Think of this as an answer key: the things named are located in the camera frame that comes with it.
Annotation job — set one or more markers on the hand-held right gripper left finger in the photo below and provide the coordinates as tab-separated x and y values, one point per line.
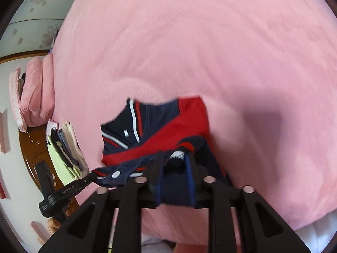
154	174

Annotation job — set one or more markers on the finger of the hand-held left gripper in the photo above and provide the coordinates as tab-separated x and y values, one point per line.
87	180

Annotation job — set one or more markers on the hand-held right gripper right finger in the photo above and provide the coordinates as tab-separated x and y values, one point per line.
190	179

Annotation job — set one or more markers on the navy and red varsity jacket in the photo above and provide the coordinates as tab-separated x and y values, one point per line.
184	126

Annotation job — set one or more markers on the stack of folded clothes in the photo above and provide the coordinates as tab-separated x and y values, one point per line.
63	158

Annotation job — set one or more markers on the person's left hand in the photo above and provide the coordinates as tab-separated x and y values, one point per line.
54	226

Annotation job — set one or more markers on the brown wooden headboard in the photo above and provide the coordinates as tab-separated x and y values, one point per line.
31	152

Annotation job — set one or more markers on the folded pink quilt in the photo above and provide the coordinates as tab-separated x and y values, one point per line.
34	92

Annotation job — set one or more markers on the pink pillow with lace trim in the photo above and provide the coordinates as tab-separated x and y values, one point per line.
14	97

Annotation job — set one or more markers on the white bed sheet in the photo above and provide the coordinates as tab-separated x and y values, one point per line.
316	229

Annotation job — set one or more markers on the pink fleece bed blanket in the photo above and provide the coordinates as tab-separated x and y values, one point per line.
210	44

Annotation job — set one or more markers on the floral wardrobe doors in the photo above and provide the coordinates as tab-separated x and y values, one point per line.
34	18

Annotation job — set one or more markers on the red wall strip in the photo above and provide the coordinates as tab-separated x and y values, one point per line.
3	187

